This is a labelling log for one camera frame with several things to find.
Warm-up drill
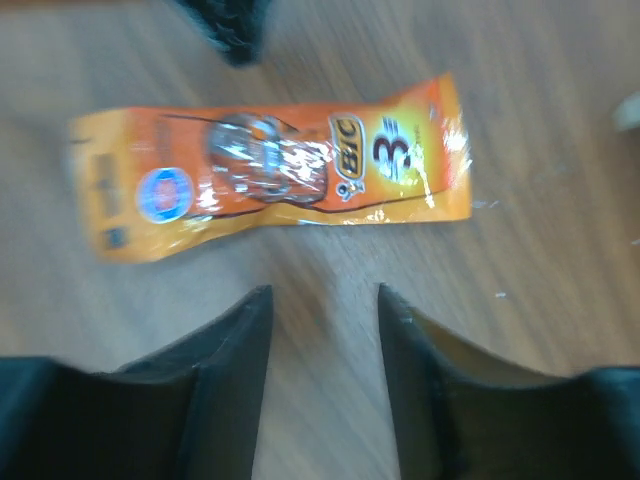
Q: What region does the orange razor pack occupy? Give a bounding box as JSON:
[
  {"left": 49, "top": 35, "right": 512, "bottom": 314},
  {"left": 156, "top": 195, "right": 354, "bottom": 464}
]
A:
[{"left": 70, "top": 74, "right": 472, "bottom": 263}]

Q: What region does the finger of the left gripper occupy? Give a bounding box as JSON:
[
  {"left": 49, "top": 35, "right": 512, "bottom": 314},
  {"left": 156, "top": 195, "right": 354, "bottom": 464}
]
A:
[{"left": 177, "top": 0, "right": 271, "bottom": 67}]

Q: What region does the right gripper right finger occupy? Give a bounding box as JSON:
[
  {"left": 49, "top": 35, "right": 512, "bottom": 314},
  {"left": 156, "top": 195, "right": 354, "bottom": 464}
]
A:
[{"left": 377, "top": 285, "right": 639, "bottom": 479}]

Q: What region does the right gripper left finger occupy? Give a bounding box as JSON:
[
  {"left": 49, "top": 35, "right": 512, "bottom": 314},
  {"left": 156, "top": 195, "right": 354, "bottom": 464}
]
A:
[{"left": 1, "top": 286, "right": 273, "bottom": 479}]

